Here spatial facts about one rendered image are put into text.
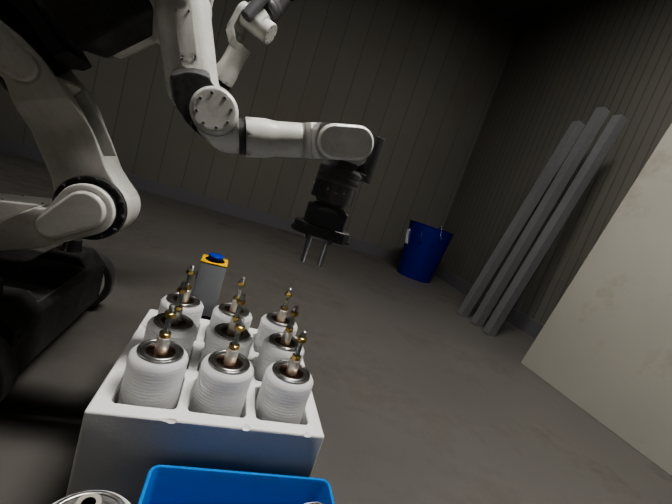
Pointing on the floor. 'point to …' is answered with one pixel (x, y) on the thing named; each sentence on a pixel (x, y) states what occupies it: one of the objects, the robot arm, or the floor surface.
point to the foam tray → (184, 433)
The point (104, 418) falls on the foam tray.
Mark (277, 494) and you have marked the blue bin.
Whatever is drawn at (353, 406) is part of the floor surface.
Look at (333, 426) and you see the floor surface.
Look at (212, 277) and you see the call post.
